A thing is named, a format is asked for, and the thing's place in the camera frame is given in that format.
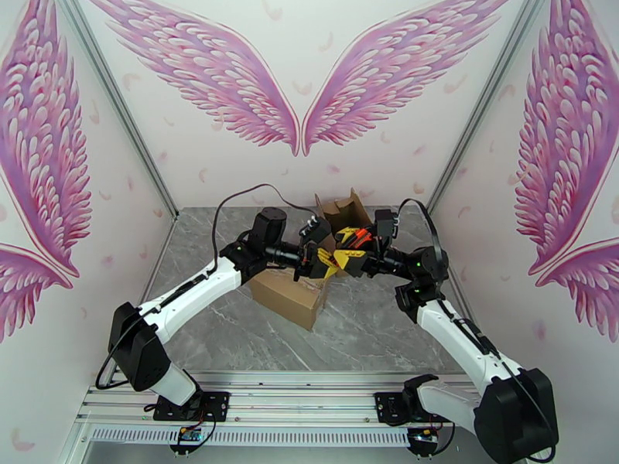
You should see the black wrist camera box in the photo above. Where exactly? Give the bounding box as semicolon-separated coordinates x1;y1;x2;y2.
374;208;401;242
298;217;333;244

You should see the aluminium mounting rail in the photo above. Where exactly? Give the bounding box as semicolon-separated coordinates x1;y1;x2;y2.
74;371;537;430

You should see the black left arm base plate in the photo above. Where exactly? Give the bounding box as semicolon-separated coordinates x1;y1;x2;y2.
153;391;231;423

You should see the aluminium frame post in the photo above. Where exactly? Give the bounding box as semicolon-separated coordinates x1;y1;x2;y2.
423;0;558;223
52;0;181;222

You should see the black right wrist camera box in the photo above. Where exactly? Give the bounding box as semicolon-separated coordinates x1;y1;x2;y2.
374;208;401;242

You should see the black camera cable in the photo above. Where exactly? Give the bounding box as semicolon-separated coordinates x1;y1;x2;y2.
398;197;450;290
211;183;321;278

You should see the black left camera cable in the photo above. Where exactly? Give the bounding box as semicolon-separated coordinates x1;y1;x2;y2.
211;183;321;278

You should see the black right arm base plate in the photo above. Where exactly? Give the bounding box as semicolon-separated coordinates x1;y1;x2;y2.
374;391;456;426

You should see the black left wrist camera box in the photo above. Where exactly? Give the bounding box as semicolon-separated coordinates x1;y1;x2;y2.
298;217;333;244

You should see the black right camera cable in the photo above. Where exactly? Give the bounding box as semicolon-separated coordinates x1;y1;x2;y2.
398;197;450;290

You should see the brown taped cardboard box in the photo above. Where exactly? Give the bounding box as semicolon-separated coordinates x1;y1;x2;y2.
314;186;378;279
248;268;331;333

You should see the white perforated cable tray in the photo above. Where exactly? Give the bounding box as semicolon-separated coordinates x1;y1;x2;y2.
89;426;412;445

